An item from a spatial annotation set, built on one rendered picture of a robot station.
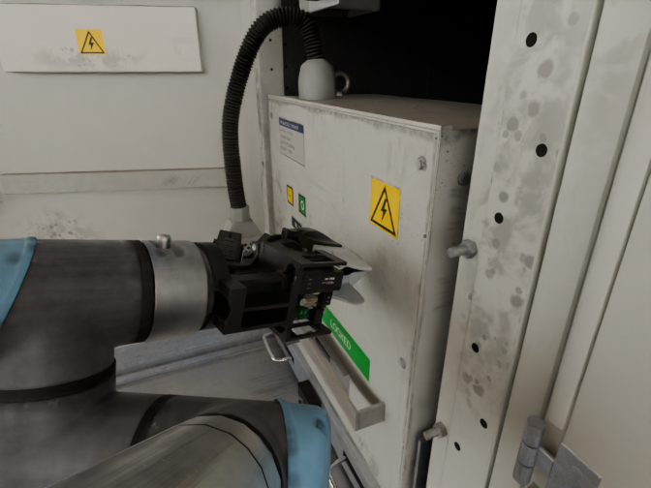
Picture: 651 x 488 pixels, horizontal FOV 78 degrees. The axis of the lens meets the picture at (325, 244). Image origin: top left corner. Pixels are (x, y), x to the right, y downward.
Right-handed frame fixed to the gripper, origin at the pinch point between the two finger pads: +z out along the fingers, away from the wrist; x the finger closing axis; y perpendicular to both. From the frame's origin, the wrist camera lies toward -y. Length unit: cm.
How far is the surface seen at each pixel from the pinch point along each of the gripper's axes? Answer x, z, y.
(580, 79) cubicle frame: 18.9, -9.1, 21.3
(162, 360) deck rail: -39, -3, -46
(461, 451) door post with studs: -10.8, -0.5, 18.4
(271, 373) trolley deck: -35.2, 13.8, -28.6
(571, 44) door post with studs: 20.6, -9.5, 20.4
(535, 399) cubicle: -0.7, -4.6, 23.4
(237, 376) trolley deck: -36.7, 8.0, -32.3
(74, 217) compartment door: -13, -17, -68
